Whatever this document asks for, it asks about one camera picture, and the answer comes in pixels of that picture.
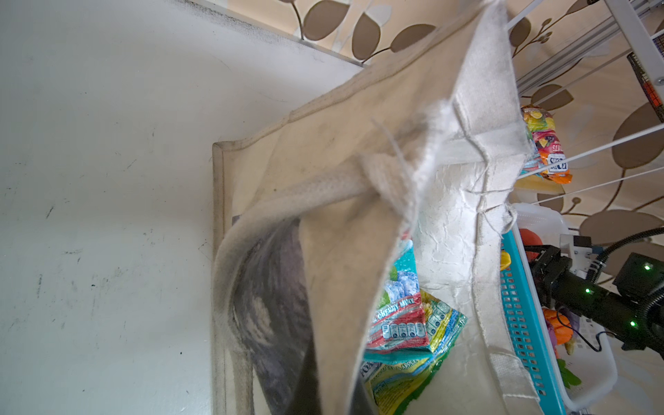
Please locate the teal plastic basket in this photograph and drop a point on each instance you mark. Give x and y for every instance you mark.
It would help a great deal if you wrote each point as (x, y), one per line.
(527, 327)

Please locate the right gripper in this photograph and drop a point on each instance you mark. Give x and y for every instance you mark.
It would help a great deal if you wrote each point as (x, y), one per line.
(633, 314)

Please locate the white canvas grocery bag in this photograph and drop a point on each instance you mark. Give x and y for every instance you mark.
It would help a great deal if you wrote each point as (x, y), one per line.
(425, 144)

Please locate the red tomato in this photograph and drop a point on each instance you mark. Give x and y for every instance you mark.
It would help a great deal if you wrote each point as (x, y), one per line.
(530, 239)

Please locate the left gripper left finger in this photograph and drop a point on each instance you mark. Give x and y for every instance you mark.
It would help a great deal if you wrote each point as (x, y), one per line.
(306, 398)

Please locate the pink teal snack bag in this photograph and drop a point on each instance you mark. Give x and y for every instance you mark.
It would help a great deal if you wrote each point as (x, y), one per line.
(398, 332)

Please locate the small orange pumpkin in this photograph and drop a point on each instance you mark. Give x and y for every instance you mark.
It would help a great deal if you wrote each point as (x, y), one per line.
(557, 326)

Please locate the orange Fox's candy bag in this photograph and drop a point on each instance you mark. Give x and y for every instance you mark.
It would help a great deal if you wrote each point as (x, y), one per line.
(547, 150)

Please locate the green pepper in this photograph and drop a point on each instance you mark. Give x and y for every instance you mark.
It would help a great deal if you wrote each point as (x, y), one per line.
(569, 379)

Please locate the white wooden shelf rack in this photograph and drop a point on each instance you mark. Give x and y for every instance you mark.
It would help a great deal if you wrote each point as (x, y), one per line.
(572, 59)

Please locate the black wire basket right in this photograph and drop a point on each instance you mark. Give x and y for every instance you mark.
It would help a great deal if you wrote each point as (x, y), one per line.
(644, 81)

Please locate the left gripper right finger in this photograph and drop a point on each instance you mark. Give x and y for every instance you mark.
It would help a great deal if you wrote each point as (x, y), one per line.
(360, 403)

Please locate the white plastic basket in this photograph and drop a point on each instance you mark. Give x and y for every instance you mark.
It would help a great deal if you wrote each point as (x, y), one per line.
(596, 370)

